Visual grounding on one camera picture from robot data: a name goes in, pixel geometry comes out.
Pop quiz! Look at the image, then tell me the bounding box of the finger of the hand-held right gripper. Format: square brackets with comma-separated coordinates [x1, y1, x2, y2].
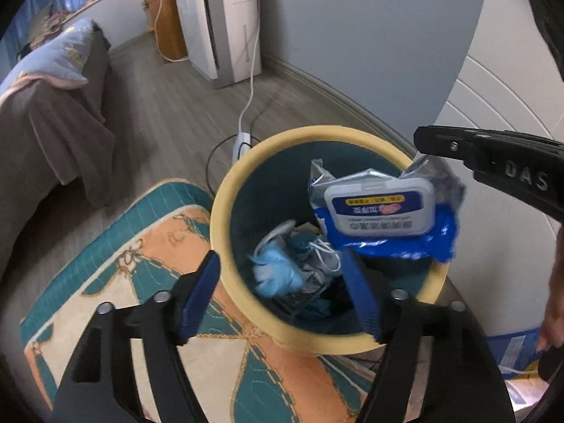
[414, 125, 490, 172]

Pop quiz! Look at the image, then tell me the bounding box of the blue printed bag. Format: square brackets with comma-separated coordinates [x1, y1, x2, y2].
[487, 328, 549, 380]

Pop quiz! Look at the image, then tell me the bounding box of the blue printed duvet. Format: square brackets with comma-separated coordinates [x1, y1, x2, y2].
[0, 18, 95, 98]

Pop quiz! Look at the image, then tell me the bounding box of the white power strip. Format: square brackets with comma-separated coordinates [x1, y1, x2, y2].
[232, 131, 253, 161]

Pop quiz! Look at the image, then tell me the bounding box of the dark cloth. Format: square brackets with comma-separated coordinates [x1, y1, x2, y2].
[507, 0, 564, 82]

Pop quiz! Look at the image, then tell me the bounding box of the wooden cabinet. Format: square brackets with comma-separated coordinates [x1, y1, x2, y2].
[142, 0, 189, 63]

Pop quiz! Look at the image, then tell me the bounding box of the blue white wet wipes pack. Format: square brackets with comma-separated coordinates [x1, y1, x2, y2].
[307, 152, 467, 263]

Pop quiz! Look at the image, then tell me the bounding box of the yellow-rimmed teal trash bin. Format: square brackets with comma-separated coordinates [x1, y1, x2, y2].
[210, 125, 448, 355]

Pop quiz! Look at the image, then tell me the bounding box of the grey sofa with blanket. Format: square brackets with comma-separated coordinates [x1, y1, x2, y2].
[0, 20, 116, 274]

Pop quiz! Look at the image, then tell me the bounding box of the pile of clothes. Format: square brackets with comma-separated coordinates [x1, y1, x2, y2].
[26, 2, 71, 47]

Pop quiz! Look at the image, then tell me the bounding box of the window sill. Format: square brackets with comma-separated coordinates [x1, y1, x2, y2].
[48, 0, 109, 20]

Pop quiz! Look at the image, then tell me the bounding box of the person's right hand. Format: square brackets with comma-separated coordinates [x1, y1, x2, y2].
[538, 225, 564, 353]

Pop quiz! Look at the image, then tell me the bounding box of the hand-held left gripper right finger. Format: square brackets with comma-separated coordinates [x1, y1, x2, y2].
[343, 249, 516, 423]

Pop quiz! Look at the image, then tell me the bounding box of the printed teal orange mat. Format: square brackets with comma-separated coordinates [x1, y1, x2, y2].
[20, 180, 375, 423]

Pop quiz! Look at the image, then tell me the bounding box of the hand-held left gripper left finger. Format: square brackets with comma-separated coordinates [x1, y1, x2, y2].
[50, 250, 221, 423]

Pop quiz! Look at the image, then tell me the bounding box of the cream cable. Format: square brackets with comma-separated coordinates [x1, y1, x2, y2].
[154, 0, 190, 63]

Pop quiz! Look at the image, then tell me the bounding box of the blue face mask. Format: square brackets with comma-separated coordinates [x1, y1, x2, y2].
[288, 225, 342, 278]

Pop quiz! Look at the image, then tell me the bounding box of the white panelled door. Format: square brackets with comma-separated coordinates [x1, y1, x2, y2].
[434, 0, 564, 362]

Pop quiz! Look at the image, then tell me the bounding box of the white air purifier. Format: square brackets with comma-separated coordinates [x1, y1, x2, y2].
[173, 0, 262, 91]

